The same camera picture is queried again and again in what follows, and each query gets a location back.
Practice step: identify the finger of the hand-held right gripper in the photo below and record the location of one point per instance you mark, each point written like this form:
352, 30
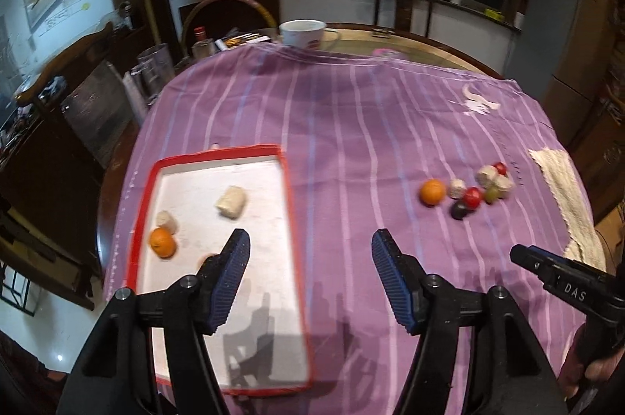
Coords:
566, 260
527, 261

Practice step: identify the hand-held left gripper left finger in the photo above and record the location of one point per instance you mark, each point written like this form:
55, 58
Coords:
229, 281

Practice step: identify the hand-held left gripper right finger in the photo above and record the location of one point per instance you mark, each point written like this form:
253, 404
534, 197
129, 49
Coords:
390, 281

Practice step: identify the green round fruit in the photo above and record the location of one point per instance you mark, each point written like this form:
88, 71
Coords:
490, 195

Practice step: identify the white tray with red rim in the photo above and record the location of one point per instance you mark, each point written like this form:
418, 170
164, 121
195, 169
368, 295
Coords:
195, 185

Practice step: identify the person's right hand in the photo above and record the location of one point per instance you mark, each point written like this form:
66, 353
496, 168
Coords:
598, 371

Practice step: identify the large beige block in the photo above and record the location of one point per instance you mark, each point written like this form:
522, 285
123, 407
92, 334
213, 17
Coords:
232, 202

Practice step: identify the cream knitted cloth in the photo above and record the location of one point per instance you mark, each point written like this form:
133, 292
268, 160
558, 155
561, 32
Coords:
561, 180

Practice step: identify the small beige block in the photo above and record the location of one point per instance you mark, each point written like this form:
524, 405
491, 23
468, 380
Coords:
167, 220

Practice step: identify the purple striped tablecloth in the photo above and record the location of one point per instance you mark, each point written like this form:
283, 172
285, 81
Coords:
342, 127

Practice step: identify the dark wooden cabinet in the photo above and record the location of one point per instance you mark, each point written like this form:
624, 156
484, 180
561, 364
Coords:
44, 180

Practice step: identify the clear plastic pitcher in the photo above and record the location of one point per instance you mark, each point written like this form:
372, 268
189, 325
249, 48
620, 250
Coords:
156, 71

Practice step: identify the pink object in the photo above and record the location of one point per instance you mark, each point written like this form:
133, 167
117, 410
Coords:
385, 52

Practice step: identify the glass jar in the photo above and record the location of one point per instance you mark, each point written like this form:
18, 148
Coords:
204, 50

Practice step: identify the booklet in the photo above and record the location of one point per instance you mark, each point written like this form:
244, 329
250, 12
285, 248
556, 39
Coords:
244, 39

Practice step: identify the red-capped bottle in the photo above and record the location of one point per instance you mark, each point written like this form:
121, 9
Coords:
199, 33

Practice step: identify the white bowl with red print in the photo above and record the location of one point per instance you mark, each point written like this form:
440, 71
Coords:
302, 34

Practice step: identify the carved wooden chair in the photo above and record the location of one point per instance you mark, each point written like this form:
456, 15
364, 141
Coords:
63, 66

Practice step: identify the dark wooden chair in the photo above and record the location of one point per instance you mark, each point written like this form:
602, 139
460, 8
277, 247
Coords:
405, 2

